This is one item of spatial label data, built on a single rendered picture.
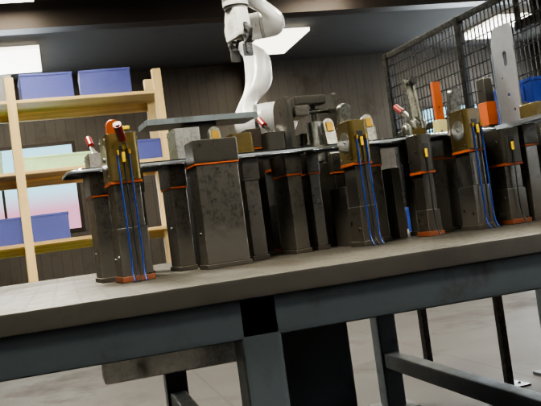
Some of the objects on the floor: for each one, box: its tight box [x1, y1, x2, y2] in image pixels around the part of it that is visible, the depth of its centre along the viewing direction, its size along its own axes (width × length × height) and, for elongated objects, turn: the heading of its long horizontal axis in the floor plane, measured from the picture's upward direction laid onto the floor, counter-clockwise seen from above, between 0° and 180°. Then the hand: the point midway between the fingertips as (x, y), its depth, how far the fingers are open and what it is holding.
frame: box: [0, 252, 541, 406], centre depth 234 cm, size 256×161×66 cm
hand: (241, 55), depth 252 cm, fingers open, 8 cm apart
